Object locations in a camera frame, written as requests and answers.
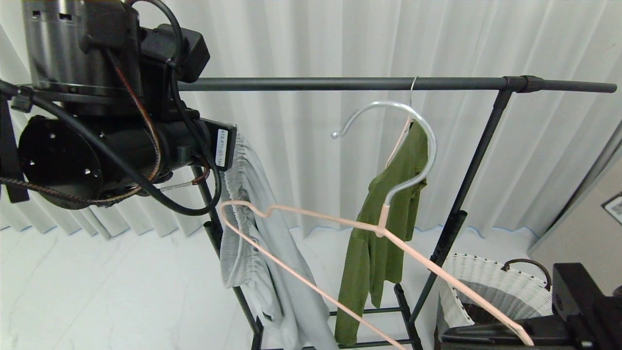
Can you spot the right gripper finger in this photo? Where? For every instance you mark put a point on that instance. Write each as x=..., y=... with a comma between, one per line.
x=486, y=347
x=486, y=333

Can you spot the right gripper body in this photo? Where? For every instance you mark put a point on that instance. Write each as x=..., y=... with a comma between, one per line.
x=583, y=311

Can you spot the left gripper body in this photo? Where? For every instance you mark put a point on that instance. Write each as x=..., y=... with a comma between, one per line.
x=58, y=160

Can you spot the green long-sleeved shirt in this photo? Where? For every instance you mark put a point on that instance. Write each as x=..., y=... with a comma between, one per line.
x=369, y=272

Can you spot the pink clothes hanger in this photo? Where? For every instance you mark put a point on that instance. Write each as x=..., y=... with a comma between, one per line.
x=384, y=216
x=399, y=141

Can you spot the pale grey shorts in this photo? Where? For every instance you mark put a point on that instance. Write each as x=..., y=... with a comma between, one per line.
x=252, y=262

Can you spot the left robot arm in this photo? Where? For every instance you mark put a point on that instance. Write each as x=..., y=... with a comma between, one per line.
x=73, y=48

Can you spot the white laundry basket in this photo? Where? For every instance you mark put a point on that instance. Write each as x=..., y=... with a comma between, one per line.
x=491, y=287

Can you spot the black clothes rack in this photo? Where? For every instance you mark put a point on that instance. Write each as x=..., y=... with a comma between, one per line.
x=316, y=84

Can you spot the black framed wall sign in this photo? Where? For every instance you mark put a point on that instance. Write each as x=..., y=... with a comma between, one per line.
x=614, y=208

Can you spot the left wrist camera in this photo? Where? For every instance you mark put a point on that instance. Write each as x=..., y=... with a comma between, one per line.
x=175, y=48

